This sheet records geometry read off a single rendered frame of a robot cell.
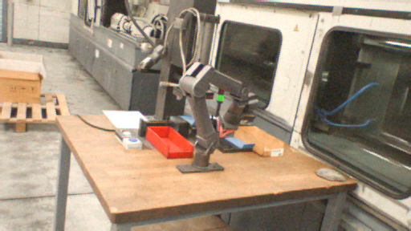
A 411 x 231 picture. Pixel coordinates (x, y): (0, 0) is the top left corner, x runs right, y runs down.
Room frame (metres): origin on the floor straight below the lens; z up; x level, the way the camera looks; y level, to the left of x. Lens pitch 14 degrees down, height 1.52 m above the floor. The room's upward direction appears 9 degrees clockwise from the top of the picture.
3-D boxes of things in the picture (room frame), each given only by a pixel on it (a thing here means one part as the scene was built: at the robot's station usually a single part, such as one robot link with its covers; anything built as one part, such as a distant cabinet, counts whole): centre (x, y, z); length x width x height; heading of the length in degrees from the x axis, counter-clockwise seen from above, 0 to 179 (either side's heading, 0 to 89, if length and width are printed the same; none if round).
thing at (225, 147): (1.83, -0.15, 0.91); 0.17 x 0.16 x 0.02; 122
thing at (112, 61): (7.47, 1.83, 0.49); 5.51 x 1.02 x 0.97; 28
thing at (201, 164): (1.49, -0.03, 0.94); 0.20 x 0.07 x 0.08; 122
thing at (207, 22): (1.91, 0.05, 1.37); 0.11 x 0.09 x 0.30; 122
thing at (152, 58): (2.09, 0.30, 1.25); 0.19 x 0.07 x 0.19; 122
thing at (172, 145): (1.67, 0.13, 0.93); 0.25 x 0.12 x 0.06; 32
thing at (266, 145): (1.90, -0.30, 0.93); 0.25 x 0.13 x 0.08; 32
